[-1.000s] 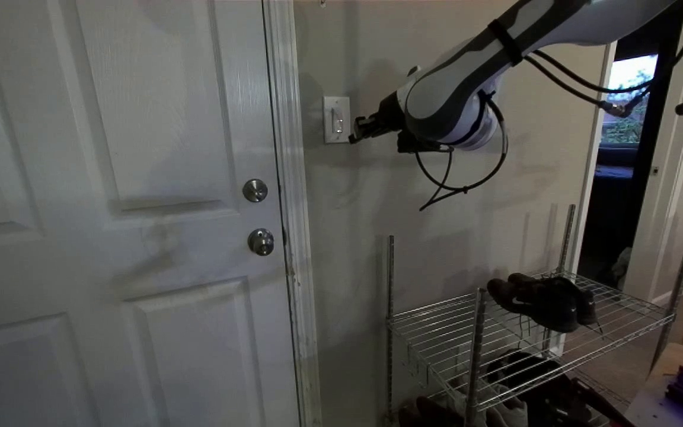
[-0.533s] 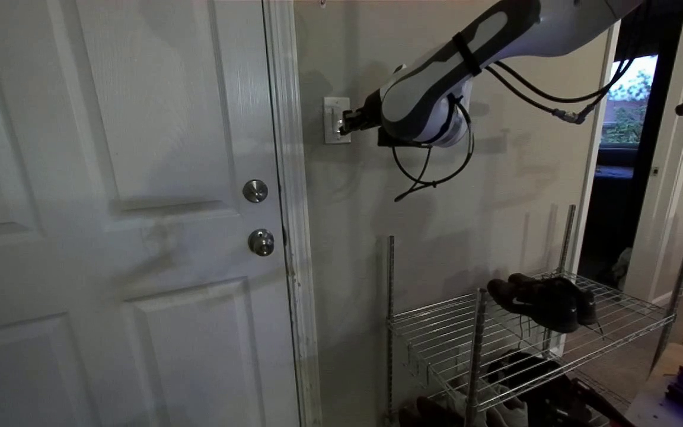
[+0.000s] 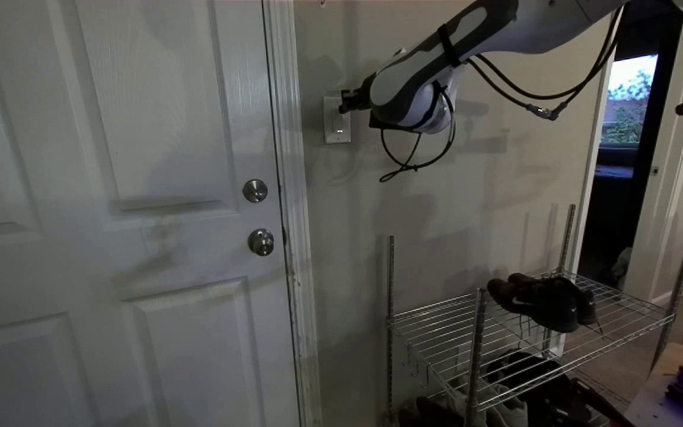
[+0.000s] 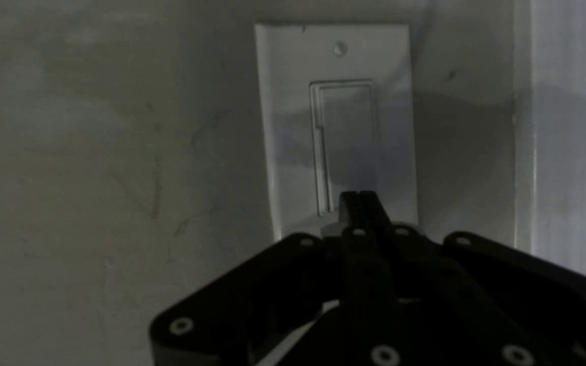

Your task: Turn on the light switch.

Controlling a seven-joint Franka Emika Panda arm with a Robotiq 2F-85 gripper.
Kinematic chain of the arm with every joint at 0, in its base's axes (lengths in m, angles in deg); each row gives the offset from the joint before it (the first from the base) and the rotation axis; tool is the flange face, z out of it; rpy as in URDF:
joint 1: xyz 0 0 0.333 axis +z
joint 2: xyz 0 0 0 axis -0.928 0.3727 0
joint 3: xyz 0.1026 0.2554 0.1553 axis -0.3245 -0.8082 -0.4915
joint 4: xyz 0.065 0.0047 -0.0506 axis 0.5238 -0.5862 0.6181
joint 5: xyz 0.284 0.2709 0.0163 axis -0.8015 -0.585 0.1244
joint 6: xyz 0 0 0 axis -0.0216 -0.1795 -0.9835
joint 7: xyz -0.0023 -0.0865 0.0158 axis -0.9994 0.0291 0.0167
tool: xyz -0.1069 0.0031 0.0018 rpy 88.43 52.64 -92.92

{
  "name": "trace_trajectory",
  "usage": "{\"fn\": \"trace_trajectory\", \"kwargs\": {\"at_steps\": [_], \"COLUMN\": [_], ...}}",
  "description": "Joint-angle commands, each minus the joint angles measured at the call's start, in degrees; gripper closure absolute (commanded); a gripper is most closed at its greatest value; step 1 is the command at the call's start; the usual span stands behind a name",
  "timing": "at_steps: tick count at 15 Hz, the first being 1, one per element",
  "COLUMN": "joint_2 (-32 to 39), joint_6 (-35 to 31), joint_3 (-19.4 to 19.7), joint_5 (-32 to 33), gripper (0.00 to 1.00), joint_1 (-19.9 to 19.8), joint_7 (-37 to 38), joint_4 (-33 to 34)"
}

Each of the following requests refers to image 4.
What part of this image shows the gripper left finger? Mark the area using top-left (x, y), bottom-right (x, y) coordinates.
top-left (149, 192), bottom-right (401, 366)

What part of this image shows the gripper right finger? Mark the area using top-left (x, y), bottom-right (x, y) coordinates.
top-left (358, 192), bottom-right (586, 366)

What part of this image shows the white light switch plate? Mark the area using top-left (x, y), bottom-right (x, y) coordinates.
top-left (254, 23), bottom-right (419, 242)

